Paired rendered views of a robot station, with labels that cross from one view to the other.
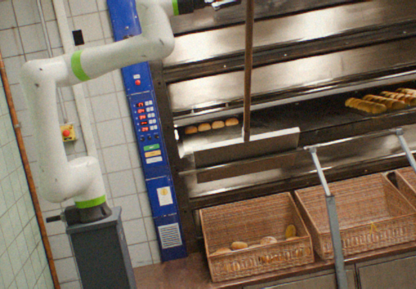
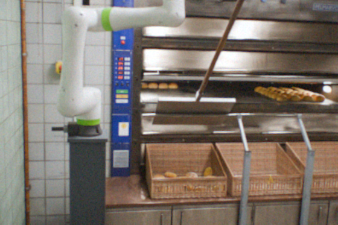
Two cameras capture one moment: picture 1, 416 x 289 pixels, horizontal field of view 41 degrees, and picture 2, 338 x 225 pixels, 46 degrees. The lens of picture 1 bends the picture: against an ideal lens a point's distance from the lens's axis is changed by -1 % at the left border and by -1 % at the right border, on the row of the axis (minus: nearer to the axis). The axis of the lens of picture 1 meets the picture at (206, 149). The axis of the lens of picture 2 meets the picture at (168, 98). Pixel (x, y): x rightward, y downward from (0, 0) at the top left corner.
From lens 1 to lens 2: 35 cm
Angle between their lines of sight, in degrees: 7
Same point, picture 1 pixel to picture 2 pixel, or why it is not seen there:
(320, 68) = (251, 61)
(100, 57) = (126, 16)
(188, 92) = (157, 58)
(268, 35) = (221, 30)
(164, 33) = (180, 9)
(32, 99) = (69, 35)
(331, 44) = (262, 46)
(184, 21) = not seen: hidden behind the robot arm
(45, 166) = (67, 87)
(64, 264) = (35, 165)
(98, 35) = (101, 2)
